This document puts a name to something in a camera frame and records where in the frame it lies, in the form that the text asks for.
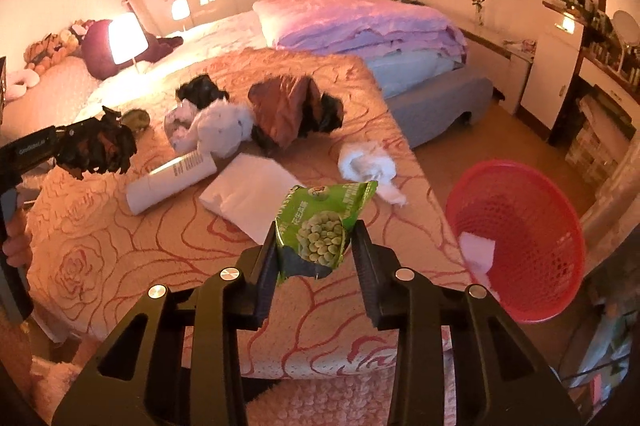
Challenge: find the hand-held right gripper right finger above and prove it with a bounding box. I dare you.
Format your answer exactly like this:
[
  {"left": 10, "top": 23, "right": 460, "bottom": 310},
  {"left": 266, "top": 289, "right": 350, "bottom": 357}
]
[{"left": 350, "top": 221, "right": 583, "bottom": 426}]

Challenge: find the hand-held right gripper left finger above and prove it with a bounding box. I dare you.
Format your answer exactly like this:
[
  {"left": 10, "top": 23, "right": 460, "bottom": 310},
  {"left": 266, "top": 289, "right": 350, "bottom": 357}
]
[{"left": 52, "top": 221, "right": 279, "bottom": 426}]

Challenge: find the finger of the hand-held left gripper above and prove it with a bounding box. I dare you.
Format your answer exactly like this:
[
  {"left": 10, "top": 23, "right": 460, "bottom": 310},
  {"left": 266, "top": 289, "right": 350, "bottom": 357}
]
[{"left": 51, "top": 118, "right": 108, "bottom": 141}]

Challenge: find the dark plastic bag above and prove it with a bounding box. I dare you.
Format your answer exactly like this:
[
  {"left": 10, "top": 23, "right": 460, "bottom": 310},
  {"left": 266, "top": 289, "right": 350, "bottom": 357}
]
[{"left": 54, "top": 106, "right": 138, "bottom": 181}]

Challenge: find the green pea snack packet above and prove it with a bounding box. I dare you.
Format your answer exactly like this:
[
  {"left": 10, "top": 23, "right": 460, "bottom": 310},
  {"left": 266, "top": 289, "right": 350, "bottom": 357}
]
[{"left": 274, "top": 180, "right": 379, "bottom": 283}]

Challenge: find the white printed plastic bag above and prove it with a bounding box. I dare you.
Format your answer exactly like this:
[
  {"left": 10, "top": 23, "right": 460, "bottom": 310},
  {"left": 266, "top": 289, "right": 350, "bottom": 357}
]
[{"left": 164, "top": 100, "right": 201, "bottom": 151}]

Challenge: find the white tissue wad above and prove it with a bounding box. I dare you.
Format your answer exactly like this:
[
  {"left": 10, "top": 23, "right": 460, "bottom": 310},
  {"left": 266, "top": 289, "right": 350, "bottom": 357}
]
[{"left": 192, "top": 100, "right": 256, "bottom": 157}]

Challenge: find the red plastic basket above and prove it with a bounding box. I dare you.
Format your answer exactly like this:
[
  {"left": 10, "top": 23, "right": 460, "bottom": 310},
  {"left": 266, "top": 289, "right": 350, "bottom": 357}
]
[{"left": 445, "top": 160, "right": 585, "bottom": 324}]

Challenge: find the person's left hand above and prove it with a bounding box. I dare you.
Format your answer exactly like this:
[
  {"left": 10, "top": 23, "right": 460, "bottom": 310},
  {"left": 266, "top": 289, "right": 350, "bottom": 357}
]
[{"left": 0, "top": 230, "right": 32, "bottom": 267}]

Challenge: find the white neck pillow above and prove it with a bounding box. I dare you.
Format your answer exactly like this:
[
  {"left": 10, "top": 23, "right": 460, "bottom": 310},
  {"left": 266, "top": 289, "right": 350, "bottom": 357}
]
[{"left": 5, "top": 70, "right": 41, "bottom": 99}]

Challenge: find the maroon plush toy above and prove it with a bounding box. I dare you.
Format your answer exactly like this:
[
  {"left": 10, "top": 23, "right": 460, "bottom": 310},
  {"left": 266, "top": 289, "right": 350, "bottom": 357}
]
[{"left": 80, "top": 20, "right": 185, "bottom": 81}]

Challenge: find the pile of plush toys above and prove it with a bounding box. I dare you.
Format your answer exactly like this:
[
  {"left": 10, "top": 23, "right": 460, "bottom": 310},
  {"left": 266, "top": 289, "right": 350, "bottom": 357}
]
[{"left": 24, "top": 20, "right": 96, "bottom": 71}]

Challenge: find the white paper packet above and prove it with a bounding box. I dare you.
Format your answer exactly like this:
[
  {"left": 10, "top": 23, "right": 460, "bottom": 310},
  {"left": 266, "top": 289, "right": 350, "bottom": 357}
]
[{"left": 199, "top": 152, "right": 301, "bottom": 244}]

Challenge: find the white table lamp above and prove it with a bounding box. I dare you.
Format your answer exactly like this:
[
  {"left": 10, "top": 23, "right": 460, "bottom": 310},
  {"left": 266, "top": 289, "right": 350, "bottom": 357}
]
[
  {"left": 171, "top": 0, "right": 190, "bottom": 31},
  {"left": 107, "top": 12, "right": 147, "bottom": 74}
]

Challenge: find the white tube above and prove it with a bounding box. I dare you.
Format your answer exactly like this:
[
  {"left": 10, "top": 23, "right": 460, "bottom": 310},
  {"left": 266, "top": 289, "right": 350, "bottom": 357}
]
[{"left": 126, "top": 151, "right": 218, "bottom": 214}]

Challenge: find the crumpled white tissue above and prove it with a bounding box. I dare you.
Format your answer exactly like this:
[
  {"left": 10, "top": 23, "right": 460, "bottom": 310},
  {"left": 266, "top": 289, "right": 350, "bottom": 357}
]
[{"left": 337, "top": 141, "right": 408, "bottom": 207}]

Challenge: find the white tissue paper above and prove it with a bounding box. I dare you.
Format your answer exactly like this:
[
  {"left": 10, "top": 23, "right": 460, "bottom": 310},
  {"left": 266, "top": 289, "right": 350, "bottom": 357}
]
[{"left": 460, "top": 231, "right": 501, "bottom": 301}]

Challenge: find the pink fluffy rug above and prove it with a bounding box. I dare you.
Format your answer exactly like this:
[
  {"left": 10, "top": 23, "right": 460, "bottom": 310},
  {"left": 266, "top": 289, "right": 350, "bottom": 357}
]
[{"left": 30, "top": 356, "right": 401, "bottom": 426}]

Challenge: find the pale floral bed sheet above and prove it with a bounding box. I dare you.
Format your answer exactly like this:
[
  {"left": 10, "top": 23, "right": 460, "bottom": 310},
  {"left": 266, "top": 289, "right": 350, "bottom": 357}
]
[{"left": 30, "top": 8, "right": 271, "bottom": 117}]

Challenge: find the brown crumpled bag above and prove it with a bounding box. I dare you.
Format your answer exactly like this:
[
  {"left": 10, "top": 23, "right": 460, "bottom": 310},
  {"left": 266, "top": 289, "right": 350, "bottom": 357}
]
[{"left": 247, "top": 74, "right": 326, "bottom": 151}]

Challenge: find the grey bed base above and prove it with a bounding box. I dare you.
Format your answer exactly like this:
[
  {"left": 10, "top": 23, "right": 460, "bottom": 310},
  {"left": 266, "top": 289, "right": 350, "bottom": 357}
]
[{"left": 385, "top": 70, "right": 493, "bottom": 149}]

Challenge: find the folded light blue quilt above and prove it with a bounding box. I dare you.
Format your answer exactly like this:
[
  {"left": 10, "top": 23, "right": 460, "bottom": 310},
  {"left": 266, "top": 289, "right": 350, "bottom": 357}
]
[{"left": 365, "top": 50, "right": 468, "bottom": 99}]

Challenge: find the low white console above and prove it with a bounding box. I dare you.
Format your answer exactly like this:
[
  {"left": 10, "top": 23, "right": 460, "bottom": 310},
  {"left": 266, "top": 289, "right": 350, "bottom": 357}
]
[{"left": 460, "top": 26, "right": 535, "bottom": 117}]

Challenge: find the folded pink quilt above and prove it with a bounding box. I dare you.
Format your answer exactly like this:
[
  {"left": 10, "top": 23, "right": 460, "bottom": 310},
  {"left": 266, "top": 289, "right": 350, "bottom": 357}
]
[{"left": 251, "top": 0, "right": 468, "bottom": 61}]

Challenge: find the patterned curtain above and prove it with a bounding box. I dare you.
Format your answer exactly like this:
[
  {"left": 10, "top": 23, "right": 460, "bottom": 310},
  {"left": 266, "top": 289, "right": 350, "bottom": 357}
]
[{"left": 580, "top": 146, "right": 640, "bottom": 267}]

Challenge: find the stack of boxes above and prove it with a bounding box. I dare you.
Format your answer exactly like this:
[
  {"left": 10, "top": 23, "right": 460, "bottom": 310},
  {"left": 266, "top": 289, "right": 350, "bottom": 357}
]
[{"left": 565, "top": 90, "right": 633, "bottom": 187}]

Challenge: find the white cabinet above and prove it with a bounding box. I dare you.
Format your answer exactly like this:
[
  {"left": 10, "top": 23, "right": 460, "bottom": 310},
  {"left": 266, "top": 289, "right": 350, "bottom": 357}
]
[{"left": 520, "top": 23, "right": 586, "bottom": 131}]

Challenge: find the dressing table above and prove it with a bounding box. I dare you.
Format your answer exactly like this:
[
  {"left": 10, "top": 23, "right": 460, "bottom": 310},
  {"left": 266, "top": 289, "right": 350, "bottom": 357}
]
[{"left": 567, "top": 53, "right": 640, "bottom": 147}]

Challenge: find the row of cosmetic bottles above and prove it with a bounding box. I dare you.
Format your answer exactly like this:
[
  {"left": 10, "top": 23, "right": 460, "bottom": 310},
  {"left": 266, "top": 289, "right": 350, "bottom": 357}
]
[{"left": 555, "top": 0, "right": 640, "bottom": 81}]

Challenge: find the round standing mirror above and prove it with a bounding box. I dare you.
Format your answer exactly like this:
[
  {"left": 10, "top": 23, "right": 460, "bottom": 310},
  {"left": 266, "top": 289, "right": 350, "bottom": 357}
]
[{"left": 611, "top": 10, "right": 638, "bottom": 47}]

